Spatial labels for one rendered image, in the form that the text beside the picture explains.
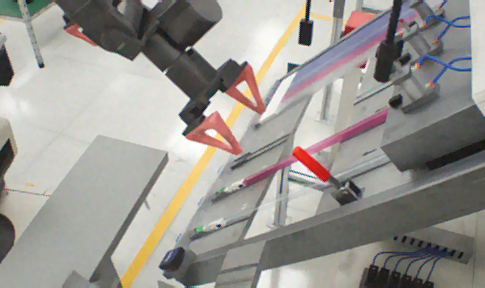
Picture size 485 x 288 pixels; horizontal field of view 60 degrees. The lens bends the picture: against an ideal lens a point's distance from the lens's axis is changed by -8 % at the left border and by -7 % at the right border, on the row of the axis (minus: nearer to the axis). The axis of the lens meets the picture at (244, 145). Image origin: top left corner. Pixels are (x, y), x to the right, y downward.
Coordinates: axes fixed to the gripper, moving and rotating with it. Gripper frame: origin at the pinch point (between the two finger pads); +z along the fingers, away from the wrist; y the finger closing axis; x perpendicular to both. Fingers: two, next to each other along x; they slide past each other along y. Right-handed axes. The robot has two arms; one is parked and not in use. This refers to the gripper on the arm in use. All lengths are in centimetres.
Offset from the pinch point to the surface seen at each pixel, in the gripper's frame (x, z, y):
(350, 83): 39, 40, 93
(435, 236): 5, 55, 22
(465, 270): 2, 65, 19
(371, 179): -12.8, 14.4, -3.2
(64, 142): 164, -22, 65
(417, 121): -24.3, 8.6, -4.2
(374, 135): -10.9, 14.5, 7.3
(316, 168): -10.1, 7.2, -6.6
